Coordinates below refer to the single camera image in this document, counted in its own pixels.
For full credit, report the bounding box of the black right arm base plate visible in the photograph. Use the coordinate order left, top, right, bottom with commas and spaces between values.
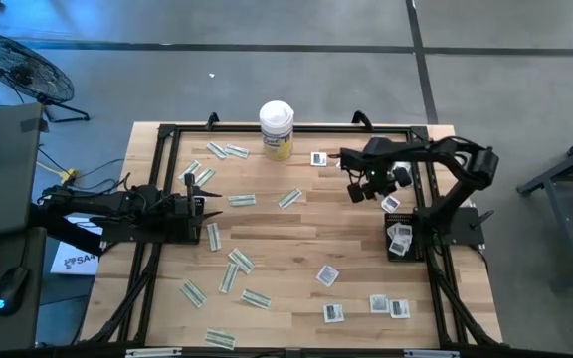
445, 206, 495, 248

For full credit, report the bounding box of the white lid yellow wipes canister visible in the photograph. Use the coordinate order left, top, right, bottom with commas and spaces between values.
259, 99, 295, 162

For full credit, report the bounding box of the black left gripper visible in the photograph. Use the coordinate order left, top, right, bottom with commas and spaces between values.
166, 173, 225, 241

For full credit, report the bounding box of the dark grey desk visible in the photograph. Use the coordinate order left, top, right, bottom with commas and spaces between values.
0, 227, 48, 353

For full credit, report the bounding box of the green white bandage strip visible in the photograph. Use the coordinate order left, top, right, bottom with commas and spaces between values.
227, 193, 258, 208
218, 262, 241, 294
277, 187, 304, 210
240, 288, 273, 311
227, 247, 256, 275
224, 143, 251, 160
205, 221, 223, 253
206, 141, 230, 160
204, 328, 237, 351
177, 159, 203, 183
179, 278, 208, 308
194, 166, 217, 189

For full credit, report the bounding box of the white printed paper sheet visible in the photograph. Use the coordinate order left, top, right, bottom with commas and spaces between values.
50, 214, 104, 277

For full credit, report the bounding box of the black perforated plastic tray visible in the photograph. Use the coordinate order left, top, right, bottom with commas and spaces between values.
384, 212, 426, 264
170, 196, 209, 245

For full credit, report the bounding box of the black computer mouse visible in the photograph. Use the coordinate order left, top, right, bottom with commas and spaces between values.
0, 266, 32, 318

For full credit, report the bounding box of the black floor fan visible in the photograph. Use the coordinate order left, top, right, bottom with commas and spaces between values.
0, 32, 92, 124

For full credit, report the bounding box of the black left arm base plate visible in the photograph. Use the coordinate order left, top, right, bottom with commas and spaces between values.
89, 214, 178, 245

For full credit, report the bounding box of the white edge strip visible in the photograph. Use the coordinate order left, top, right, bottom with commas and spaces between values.
124, 347, 183, 358
403, 349, 461, 358

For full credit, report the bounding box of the grey tape piece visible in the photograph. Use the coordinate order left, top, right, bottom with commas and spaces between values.
20, 117, 50, 134

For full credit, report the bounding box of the black desk support bar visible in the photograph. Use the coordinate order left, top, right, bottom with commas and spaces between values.
28, 202, 104, 258

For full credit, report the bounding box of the black metal table frame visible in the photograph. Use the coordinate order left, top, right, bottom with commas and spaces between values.
81, 122, 502, 349

